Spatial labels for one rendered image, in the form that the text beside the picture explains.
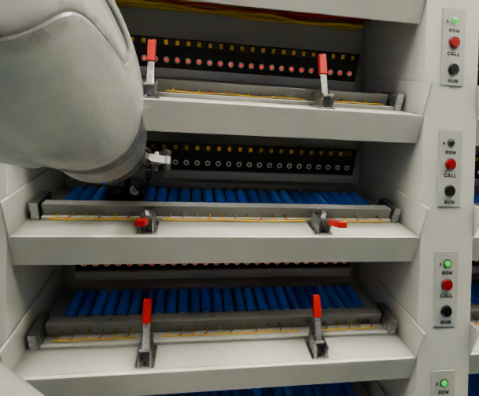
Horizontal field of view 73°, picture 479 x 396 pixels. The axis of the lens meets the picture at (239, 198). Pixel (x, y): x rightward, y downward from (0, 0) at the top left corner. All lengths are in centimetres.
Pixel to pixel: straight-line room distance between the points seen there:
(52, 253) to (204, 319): 25
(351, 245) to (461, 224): 19
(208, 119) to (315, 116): 16
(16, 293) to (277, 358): 39
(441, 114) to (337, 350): 42
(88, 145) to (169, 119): 30
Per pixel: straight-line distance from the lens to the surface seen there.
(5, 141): 20
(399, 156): 65
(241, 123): 50
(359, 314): 65
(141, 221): 42
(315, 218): 53
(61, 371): 57
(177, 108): 49
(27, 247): 53
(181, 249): 49
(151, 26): 75
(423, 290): 62
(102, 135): 21
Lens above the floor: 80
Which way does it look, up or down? 1 degrees down
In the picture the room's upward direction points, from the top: 1 degrees clockwise
